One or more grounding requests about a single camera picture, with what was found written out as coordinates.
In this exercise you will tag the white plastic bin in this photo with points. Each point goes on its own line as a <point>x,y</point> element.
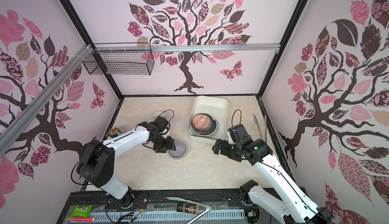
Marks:
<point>216,107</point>

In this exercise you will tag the red patterned bowl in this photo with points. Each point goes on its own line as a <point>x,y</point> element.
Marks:
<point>203,123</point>

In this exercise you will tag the green snack packet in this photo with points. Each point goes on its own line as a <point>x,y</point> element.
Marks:
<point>81,211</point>

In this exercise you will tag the wooden tongs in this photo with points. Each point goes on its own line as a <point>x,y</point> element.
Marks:
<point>262,126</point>

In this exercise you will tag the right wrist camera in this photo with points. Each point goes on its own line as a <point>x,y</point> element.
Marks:
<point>238,134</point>

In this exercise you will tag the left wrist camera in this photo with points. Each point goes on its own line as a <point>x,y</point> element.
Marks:
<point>161,123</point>

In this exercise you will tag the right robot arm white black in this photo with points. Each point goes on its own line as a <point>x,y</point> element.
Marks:
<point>293,206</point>

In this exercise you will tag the black wire basket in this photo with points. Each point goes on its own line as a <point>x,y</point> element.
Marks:
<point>134,58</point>

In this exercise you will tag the light green plastic tongs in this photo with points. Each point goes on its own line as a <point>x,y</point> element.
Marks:
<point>204,208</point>

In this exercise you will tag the teal blue patterned plate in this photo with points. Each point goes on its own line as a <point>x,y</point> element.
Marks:
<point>204,134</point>

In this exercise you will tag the purple grey mug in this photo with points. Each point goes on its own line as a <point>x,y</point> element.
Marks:
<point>159,114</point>

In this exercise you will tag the small brown bottle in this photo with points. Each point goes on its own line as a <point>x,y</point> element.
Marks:
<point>183,207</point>

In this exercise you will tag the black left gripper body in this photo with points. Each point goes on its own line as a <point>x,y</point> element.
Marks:
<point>163,144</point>

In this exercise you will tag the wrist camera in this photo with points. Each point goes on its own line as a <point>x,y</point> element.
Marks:
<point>161,123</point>
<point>238,134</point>

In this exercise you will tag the pink marker pen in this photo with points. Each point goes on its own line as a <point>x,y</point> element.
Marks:
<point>80,219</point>

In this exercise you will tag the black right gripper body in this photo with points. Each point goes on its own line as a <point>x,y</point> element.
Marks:
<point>230,149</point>

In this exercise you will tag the lavender bowl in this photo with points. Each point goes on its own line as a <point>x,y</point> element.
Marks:
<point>180,150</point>

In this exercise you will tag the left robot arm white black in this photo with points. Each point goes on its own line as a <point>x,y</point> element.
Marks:
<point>97,164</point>

